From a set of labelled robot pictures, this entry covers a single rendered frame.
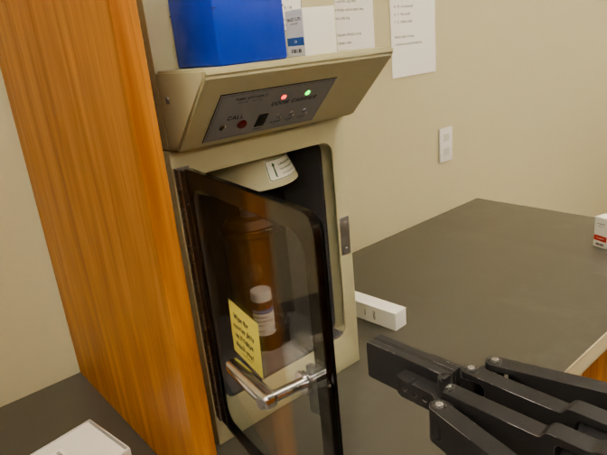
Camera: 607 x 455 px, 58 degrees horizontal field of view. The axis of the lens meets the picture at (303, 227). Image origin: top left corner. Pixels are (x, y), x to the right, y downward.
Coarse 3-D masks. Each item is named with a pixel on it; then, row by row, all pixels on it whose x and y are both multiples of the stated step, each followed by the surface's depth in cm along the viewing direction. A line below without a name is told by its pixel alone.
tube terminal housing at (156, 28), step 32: (160, 0) 66; (320, 0) 82; (160, 32) 67; (160, 64) 68; (160, 128) 71; (288, 128) 83; (320, 128) 87; (192, 160) 73; (224, 160) 76; (192, 288) 77; (352, 288) 100; (352, 320) 101; (352, 352) 103
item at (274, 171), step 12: (276, 156) 87; (228, 168) 84; (240, 168) 84; (252, 168) 84; (264, 168) 85; (276, 168) 86; (288, 168) 88; (228, 180) 84; (240, 180) 84; (252, 180) 84; (264, 180) 84; (276, 180) 85; (288, 180) 87
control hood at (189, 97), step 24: (384, 48) 77; (168, 72) 65; (192, 72) 61; (216, 72) 60; (240, 72) 62; (264, 72) 65; (288, 72) 68; (312, 72) 71; (336, 72) 74; (360, 72) 78; (168, 96) 66; (192, 96) 62; (216, 96) 63; (336, 96) 80; (360, 96) 84; (168, 120) 68; (192, 120) 65; (312, 120) 82; (168, 144) 70; (192, 144) 69
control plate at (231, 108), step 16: (320, 80) 73; (224, 96) 64; (240, 96) 66; (256, 96) 68; (272, 96) 70; (288, 96) 72; (304, 96) 74; (320, 96) 77; (224, 112) 67; (240, 112) 69; (256, 112) 71; (272, 112) 73; (288, 112) 76; (208, 128) 68; (256, 128) 74
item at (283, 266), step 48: (192, 192) 69; (240, 192) 57; (240, 240) 60; (288, 240) 50; (240, 288) 63; (288, 288) 53; (288, 336) 56; (240, 432) 77; (288, 432) 62; (336, 432) 53
